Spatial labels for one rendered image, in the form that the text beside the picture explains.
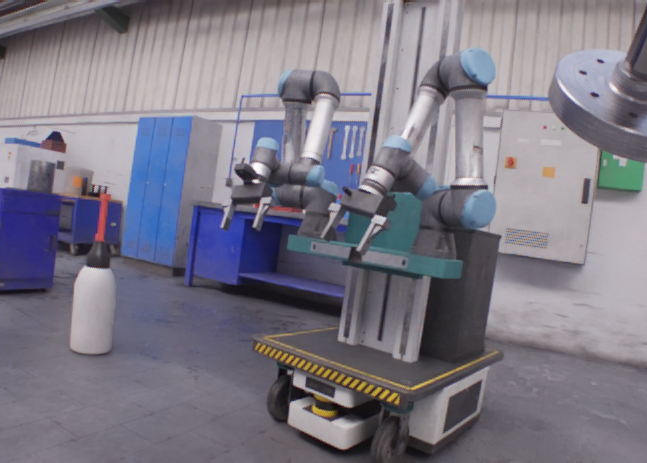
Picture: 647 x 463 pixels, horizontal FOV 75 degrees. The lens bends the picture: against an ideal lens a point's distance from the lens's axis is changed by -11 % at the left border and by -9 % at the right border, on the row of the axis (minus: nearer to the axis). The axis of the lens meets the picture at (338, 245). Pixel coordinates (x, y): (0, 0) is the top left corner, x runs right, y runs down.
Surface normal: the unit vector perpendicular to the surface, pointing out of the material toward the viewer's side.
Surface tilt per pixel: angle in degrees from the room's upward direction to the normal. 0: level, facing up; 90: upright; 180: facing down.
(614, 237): 90
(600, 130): 130
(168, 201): 90
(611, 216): 90
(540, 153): 90
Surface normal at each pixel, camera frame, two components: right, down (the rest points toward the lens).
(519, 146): -0.44, -0.03
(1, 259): 0.89, 0.14
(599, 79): -0.02, -0.63
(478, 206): 0.47, 0.22
